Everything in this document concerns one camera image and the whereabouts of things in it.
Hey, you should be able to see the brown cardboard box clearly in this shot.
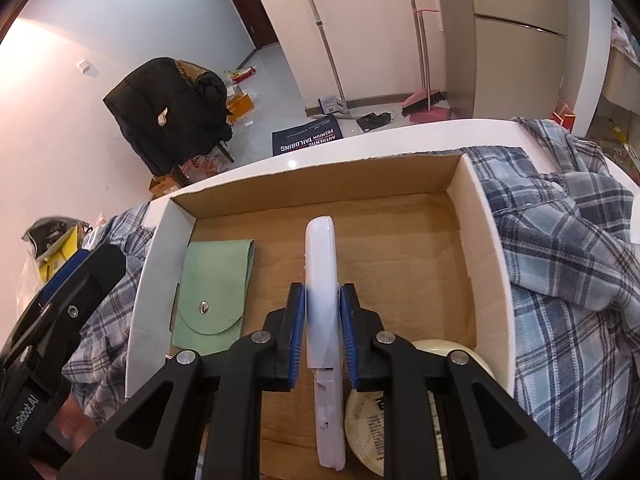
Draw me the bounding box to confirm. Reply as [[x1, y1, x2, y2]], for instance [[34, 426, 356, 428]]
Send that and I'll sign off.
[[149, 175, 181, 198]]

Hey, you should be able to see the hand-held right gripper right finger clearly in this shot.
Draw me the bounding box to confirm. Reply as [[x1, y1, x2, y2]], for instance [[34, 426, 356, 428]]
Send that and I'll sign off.
[[339, 282, 583, 480]]

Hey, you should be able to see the black crumpled bag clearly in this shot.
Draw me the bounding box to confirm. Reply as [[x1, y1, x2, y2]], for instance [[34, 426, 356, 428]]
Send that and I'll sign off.
[[356, 111, 393, 132]]

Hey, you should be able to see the floral patterned bag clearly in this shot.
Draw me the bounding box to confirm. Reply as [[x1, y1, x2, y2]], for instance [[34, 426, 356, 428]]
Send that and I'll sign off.
[[182, 155, 221, 178]]

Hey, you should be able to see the navy printed bag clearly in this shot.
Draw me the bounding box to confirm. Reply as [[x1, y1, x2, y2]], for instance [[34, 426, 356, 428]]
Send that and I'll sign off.
[[271, 121, 343, 157]]

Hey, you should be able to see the red snack package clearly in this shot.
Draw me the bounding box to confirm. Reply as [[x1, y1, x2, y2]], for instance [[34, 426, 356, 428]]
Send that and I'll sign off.
[[224, 66, 259, 84]]

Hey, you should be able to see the yellow box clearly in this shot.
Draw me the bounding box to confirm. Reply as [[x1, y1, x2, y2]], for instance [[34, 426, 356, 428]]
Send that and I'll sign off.
[[37, 227, 93, 281]]

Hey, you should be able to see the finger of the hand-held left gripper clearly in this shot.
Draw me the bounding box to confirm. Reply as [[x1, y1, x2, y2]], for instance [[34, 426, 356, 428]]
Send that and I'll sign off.
[[30, 243, 127, 385], [0, 249, 93, 356]]

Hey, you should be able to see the pink broom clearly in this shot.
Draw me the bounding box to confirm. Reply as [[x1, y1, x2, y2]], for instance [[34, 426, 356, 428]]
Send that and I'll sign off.
[[402, 0, 447, 117]]

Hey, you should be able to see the beige refrigerator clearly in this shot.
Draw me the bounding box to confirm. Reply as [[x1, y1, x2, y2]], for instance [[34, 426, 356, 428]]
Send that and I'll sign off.
[[465, 0, 571, 121]]

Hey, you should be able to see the light green snap pouch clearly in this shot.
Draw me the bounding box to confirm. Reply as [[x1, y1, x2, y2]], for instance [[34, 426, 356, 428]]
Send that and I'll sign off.
[[170, 239, 257, 356]]

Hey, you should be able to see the red paper bag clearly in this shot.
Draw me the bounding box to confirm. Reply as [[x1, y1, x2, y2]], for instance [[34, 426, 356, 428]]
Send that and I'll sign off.
[[551, 101, 577, 132]]

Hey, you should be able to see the dark wooden door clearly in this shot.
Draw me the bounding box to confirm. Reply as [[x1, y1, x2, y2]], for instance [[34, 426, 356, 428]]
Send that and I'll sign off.
[[212, 0, 278, 51]]

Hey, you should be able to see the black jacket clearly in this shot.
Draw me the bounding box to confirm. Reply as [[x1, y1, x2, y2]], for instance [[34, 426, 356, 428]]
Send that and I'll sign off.
[[102, 57, 235, 176]]

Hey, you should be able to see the pink towel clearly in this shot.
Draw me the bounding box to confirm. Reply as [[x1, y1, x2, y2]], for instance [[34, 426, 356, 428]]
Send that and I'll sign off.
[[612, 17, 640, 61]]

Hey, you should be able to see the patterned floor rug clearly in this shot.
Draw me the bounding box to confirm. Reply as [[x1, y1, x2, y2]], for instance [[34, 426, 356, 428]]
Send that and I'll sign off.
[[592, 130, 640, 181]]

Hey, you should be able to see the beige vanity cabinet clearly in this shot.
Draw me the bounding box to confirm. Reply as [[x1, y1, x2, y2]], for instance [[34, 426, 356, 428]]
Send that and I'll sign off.
[[600, 50, 640, 111]]

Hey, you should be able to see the person's left hand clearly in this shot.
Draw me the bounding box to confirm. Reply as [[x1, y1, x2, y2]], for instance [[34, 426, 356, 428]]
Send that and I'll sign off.
[[52, 395, 98, 448]]

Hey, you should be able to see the long white plastic device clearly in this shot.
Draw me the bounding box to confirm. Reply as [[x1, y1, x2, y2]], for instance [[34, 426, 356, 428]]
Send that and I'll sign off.
[[304, 216, 347, 472]]

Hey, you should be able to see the wooden chair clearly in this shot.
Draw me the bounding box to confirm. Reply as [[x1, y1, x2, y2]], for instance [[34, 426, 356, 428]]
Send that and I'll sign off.
[[170, 140, 236, 188]]

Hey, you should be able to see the grey bag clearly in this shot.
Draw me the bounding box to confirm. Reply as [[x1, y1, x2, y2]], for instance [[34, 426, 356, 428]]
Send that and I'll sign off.
[[22, 216, 91, 261]]

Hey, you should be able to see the blue plaid shirt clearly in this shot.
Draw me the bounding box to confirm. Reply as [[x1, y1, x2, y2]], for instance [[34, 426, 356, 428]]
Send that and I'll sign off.
[[62, 117, 640, 480]]

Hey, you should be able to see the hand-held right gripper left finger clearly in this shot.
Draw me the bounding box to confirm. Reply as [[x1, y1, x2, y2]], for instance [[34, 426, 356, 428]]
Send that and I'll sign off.
[[57, 282, 306, 480]]

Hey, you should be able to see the orange cardboard box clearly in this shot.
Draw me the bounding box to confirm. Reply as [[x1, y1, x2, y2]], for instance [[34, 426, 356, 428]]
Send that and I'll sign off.
[[226, 92, 256, 125]]

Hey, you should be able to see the pale yellow round tin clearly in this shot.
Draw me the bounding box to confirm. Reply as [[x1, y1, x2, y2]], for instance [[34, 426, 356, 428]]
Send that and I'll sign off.
[[344, 339, 498, 478]]

